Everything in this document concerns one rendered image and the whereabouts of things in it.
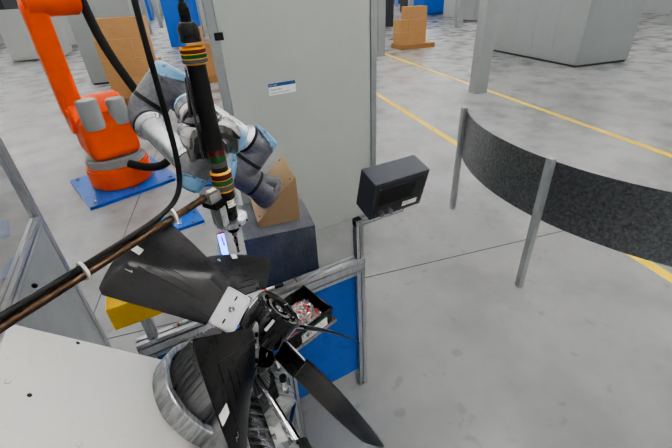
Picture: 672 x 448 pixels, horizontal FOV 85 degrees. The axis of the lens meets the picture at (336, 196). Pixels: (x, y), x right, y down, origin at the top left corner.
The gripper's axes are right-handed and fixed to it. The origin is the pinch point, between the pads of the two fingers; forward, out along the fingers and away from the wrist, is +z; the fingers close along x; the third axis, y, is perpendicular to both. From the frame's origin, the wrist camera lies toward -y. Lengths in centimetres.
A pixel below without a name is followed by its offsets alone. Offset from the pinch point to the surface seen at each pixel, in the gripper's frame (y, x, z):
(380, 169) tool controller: 39, -64, -39
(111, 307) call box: 57, 36, -34
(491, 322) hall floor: 164, -144, -32
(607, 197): 80, -192, -15
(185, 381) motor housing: 48, 18, 10
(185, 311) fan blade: 34.3, 14.1, 4.4
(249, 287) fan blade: 45.4, -1.5, -8.1
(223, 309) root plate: 38.1, 6.7, 4.0
